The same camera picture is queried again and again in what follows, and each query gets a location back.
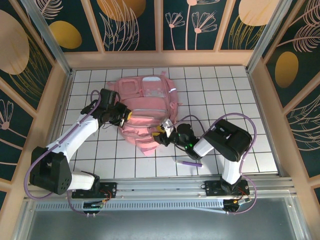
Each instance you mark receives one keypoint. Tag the pink student backpack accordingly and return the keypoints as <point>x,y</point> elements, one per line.
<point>147,117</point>

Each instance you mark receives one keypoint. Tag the purple pen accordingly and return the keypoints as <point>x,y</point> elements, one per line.
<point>190,163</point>

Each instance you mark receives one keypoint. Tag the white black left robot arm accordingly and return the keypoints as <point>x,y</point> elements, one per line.
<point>75,132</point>

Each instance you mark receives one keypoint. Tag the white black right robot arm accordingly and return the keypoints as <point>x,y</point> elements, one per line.
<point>230,140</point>

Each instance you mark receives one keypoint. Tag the small controller board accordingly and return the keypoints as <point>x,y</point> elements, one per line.
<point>235,203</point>
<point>92,206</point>

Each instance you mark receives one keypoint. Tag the grey metal floor panel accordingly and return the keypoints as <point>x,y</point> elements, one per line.
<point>160,225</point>

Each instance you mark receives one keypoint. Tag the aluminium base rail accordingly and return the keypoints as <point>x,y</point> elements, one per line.
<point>160,186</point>

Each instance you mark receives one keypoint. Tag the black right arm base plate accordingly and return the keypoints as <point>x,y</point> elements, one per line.
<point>212,188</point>

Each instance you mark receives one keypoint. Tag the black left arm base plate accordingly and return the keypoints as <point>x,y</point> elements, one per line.
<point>110,190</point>

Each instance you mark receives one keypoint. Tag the aluminium corner post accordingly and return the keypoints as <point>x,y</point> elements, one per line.
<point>270,32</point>
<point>45,32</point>

